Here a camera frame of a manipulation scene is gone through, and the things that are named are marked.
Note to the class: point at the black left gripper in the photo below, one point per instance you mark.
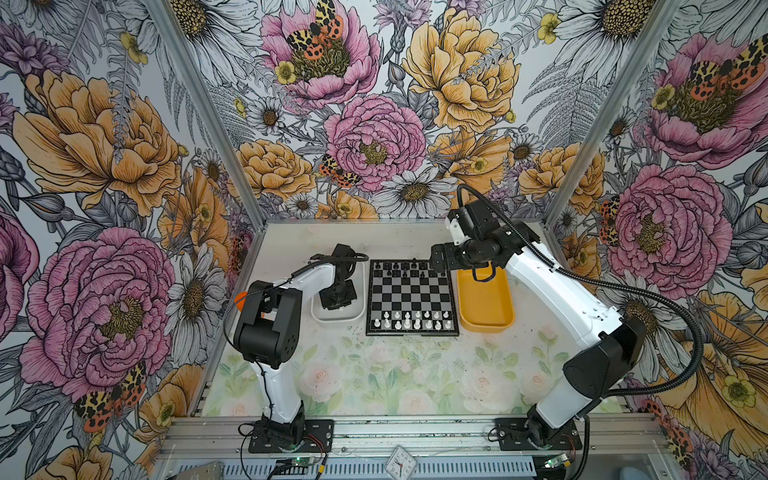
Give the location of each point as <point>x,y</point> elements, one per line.
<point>329,304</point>

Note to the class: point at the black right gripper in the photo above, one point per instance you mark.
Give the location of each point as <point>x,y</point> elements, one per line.
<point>451,260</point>

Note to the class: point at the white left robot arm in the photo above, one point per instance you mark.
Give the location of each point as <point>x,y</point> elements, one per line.
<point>267,334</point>

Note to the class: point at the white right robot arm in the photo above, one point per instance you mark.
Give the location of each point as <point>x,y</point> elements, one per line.
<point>609,343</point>

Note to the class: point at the white plastic tub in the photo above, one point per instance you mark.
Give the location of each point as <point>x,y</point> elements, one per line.
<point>355,311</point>

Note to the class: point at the black white chessboard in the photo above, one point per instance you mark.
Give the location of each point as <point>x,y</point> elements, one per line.
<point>408,297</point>

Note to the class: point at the yellow plastic tub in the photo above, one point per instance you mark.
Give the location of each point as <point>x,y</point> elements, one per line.
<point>485,304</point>

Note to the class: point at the orange pill bottle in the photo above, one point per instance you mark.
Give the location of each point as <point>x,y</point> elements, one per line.
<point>240,300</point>

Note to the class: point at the white analog clock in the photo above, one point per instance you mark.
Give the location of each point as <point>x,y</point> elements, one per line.
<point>401,465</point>

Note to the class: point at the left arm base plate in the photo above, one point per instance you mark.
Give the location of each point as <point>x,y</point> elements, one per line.
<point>301,436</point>

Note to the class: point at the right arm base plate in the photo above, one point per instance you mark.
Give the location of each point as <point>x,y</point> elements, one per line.
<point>524,434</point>

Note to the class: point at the aluminium front rail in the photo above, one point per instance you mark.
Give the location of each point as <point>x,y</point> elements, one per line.
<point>360,436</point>

